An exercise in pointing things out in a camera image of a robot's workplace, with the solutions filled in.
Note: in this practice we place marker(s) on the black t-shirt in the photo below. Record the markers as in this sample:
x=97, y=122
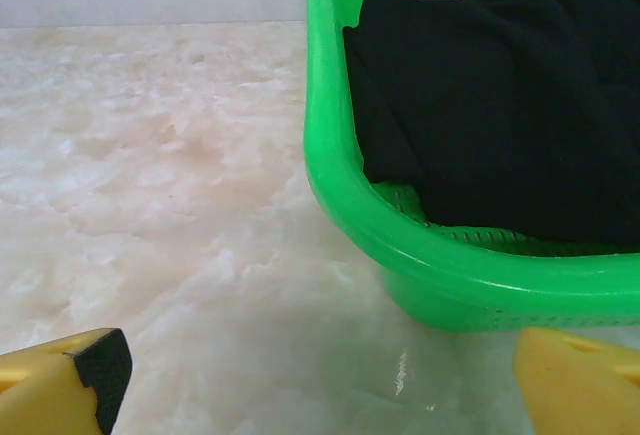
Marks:
x=490, y=105

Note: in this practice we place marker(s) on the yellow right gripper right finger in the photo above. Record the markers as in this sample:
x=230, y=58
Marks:
x=580, y=390

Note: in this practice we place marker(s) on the green plastic basket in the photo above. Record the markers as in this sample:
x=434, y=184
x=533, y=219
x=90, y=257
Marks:
x=340, y=215

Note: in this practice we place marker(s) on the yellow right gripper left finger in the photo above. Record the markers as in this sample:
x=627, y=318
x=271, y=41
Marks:
x=40, y=390

